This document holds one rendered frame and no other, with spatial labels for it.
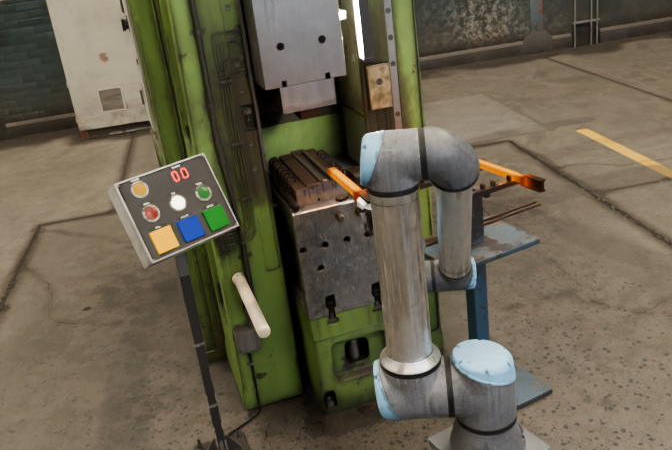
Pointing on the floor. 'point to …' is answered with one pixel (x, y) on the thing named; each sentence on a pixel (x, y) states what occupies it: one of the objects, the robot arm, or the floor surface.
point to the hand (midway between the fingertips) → (363, 196)
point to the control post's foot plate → (226, 443)
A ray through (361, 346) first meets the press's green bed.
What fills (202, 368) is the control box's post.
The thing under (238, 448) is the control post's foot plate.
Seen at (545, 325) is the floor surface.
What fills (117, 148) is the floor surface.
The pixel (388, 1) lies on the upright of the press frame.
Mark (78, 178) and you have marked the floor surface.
